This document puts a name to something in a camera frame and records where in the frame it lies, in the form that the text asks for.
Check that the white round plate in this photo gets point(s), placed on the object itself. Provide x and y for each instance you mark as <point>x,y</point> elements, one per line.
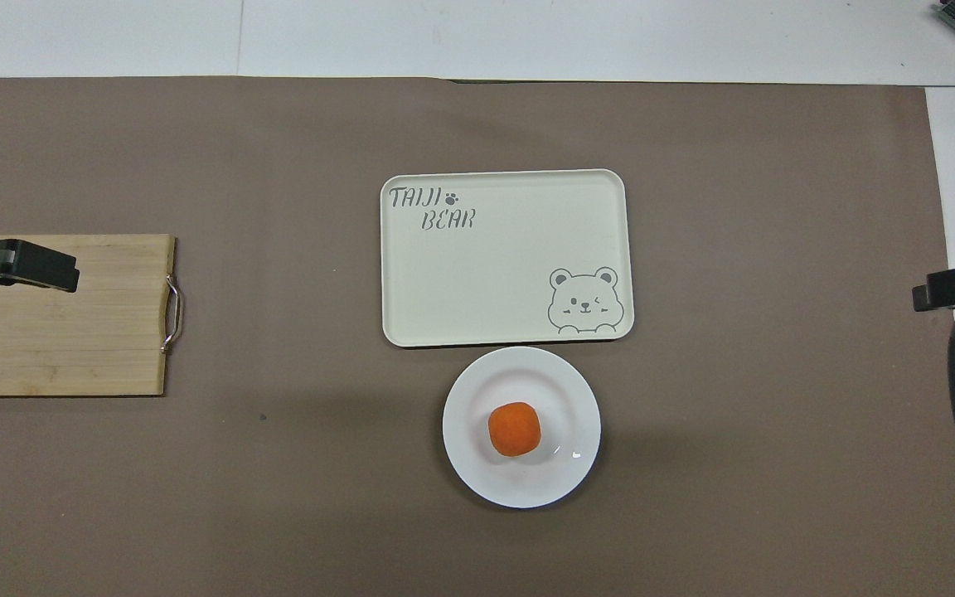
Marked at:
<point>477,473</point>

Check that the orange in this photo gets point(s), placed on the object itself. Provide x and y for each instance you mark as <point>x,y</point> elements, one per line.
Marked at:
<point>515,429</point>

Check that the cream tray with bear print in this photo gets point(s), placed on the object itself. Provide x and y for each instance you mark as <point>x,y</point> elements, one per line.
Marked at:
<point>506,265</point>

